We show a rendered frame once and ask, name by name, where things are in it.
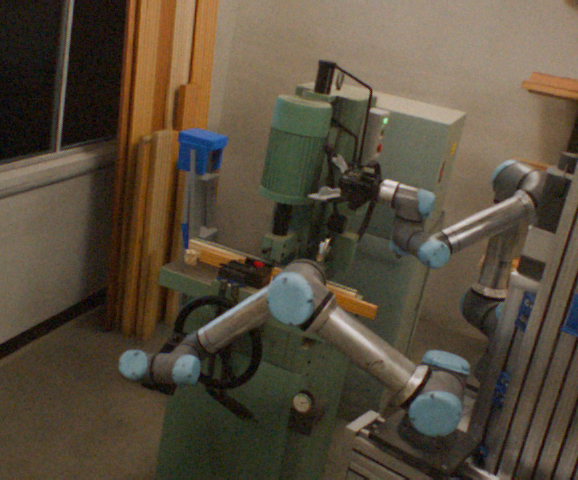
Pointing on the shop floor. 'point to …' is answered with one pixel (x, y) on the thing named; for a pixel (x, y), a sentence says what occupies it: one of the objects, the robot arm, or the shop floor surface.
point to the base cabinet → (304, 446)
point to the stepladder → (199, 186)
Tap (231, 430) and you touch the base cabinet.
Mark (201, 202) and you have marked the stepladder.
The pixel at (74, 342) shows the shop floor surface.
